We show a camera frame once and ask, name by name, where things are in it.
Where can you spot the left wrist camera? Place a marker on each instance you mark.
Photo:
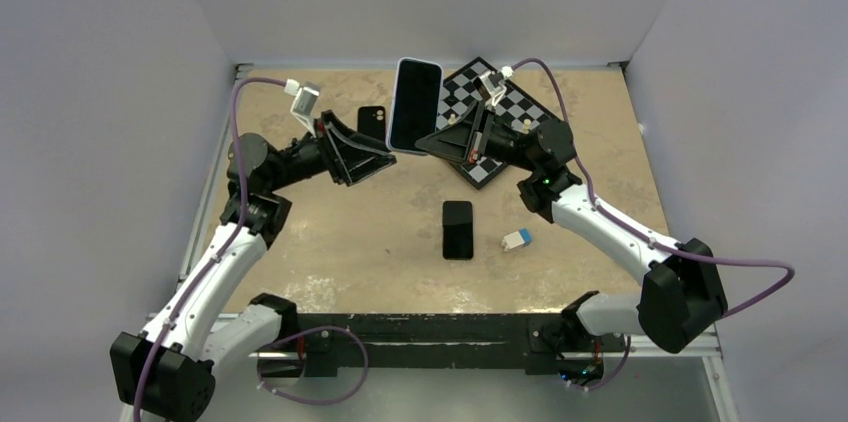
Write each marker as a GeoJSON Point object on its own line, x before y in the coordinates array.
{"type": "Point", "coordinates": [305, 96]}

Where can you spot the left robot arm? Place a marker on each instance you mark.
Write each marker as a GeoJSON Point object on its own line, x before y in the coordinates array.
{"type": "Point", "coordinates": [171, 367]}

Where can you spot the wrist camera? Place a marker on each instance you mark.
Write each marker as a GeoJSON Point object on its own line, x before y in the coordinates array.
{"type": "Point", "coordinates": [491, 85]}
{"type": "Point", "coordinates": [305, 96]}

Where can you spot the black phone case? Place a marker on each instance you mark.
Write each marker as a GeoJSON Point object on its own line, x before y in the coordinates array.
{"type": "Point", "coordinates": [371, 121]}

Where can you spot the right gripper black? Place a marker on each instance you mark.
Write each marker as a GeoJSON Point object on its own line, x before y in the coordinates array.
{"type": "Point", "coordinates": [455, 141]}

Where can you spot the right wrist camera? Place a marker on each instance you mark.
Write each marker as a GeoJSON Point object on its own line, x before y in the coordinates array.
{"type": "Point", "coordinates": [491, 85]}

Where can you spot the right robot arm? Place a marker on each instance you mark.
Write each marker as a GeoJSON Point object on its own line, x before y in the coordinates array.
{"type": "Point", "coordinates": [681, 293]}

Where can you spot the black phone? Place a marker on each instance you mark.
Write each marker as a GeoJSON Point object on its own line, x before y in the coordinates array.
{"type": "Point", "coordinates": [458, 230]}

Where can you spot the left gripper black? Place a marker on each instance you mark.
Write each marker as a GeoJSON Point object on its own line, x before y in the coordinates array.
{"type": "Point", "coordinates": [349, 156]}

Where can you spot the black white chessboard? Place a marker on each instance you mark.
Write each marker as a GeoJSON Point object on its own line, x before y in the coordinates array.
{"type": "Point", "coordinates": [518, 109]}

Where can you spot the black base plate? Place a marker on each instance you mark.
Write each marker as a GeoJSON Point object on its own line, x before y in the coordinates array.
{"type": "Point", "coordinates": [535, 343]}

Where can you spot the white blue toy block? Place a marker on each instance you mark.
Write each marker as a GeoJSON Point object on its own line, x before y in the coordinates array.
{"type": "Point", "coordinates": [516, 239]}

